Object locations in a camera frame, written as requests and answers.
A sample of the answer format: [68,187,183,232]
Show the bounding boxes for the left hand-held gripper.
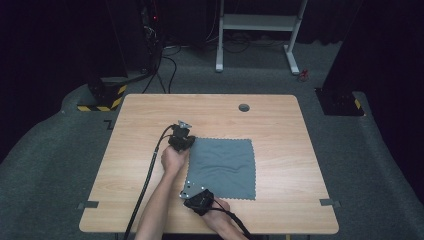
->
[168,120,197,152]

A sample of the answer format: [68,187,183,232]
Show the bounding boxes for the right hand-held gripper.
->
[179,180,215,217]

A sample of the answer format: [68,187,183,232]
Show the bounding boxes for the grey cloth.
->
[184,137,258,202]

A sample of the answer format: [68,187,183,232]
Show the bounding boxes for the person's left hand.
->
[161,145,190,176]

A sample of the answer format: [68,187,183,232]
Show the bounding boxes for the person's right hand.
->
[201,197,232,228]

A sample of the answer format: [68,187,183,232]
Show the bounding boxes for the black stand with striped base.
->
[76,75,129,113]

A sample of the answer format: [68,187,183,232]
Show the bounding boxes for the dark equipment rack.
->
[138,0,165,73]

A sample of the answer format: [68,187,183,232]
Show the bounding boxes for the grey tape strip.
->
[77,200,100,210]
[319,198,342,208]

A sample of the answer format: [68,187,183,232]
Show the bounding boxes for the black stand base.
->
[314,87,365,117]

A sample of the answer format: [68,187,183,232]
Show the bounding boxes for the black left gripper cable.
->
[123,123,177,240]

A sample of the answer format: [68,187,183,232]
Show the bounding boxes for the black floor cables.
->
[142,54,178,95]

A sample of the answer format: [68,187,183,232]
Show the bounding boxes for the white metal desk frame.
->
[215,0,310,76]

